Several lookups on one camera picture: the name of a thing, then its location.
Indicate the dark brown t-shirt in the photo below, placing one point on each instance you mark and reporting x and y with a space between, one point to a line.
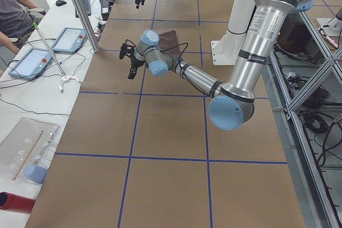
168 43

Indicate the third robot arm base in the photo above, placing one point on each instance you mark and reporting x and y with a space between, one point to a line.
330 26

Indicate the black keyboard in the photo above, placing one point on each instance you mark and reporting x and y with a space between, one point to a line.
87 6

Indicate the metal grabber stick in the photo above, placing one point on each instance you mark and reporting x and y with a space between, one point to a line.
65 77

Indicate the far teach pendant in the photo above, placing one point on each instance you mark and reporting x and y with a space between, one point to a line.
69 40

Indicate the teach pendant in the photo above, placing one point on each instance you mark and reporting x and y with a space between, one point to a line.
32 64
69 40

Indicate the black computer mouse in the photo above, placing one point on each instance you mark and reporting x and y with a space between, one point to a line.
60 3

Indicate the near teach pendant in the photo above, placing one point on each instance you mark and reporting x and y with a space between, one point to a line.
32 64

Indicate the wooden stick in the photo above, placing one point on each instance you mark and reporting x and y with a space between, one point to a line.
27 155

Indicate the seated person grey shirt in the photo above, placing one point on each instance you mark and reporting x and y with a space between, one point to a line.
16 23

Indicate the silver foil bag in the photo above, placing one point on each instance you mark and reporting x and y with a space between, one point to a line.
18 142

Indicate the blue plastic cup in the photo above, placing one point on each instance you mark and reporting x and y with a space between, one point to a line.
35 173

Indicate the red fire extinguisher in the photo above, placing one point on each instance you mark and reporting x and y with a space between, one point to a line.
16 203

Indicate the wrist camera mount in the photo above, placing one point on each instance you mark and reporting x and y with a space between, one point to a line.
127 49

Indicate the aluminium frame post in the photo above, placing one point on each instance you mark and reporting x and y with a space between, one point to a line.
86 24

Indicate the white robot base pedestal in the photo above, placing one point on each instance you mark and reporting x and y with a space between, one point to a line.
225 51

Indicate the aluminium frame table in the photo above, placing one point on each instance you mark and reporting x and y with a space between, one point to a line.
304 86

